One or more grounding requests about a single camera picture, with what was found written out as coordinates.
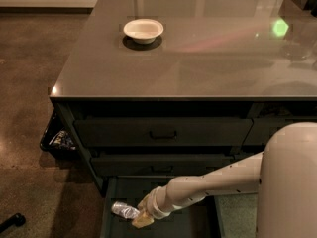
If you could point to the black object on floor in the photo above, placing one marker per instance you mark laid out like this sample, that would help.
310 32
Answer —
15 220

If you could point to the middle left drawer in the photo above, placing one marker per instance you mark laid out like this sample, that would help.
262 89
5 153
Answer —
158 164

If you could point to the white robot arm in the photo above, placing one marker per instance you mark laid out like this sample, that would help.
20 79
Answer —
283 175

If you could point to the top left drawer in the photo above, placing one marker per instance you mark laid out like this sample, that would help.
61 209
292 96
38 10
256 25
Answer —
170 131

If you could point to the dark cabinet with drawers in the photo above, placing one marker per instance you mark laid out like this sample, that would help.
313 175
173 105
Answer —
243 59

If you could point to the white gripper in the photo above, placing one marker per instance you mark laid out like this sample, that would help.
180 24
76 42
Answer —
154 203

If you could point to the middle right drawer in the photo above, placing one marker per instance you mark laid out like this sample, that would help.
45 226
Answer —
242 156

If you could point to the open bottom left drawer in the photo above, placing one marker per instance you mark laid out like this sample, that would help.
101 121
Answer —
200 220

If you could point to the top right drawer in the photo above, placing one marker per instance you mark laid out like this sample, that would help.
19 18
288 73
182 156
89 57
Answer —
264 128

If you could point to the crushed silver redbull can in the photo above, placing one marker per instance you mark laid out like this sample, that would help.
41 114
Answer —
124 210

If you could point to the black bin with trash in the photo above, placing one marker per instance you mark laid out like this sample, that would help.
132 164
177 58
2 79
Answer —
57 141

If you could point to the white bowl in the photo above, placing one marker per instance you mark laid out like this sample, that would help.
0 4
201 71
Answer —
143 31

